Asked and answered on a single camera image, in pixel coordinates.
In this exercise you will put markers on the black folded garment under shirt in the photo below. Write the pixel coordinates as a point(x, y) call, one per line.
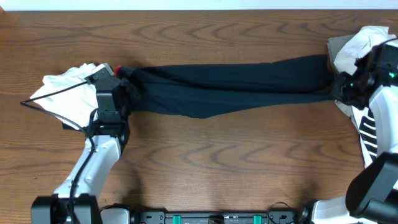
point(68, 127)

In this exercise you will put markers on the beige garment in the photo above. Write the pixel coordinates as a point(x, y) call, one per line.
point(339, 61)

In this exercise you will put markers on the white folded shirt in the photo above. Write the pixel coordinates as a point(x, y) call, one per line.
point(67, 96)

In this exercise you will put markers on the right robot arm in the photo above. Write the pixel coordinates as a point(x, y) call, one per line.
point(371, 197)

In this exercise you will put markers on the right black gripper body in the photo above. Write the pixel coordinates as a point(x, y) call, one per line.
point(346, 90)

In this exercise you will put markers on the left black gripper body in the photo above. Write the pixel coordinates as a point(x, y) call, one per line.
point(122, 86)

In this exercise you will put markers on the white black striped garment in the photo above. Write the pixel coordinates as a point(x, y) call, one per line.
point(366, 127)

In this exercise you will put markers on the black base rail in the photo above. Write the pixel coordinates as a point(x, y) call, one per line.
point(278, 213)

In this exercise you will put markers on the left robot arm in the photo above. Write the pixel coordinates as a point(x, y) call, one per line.
point(75, 201)

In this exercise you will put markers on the white crumpled garment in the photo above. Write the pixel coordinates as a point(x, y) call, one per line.
point(363, 42)

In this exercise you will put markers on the black leggings with red waistband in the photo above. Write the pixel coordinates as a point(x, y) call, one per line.
point(203, 91)

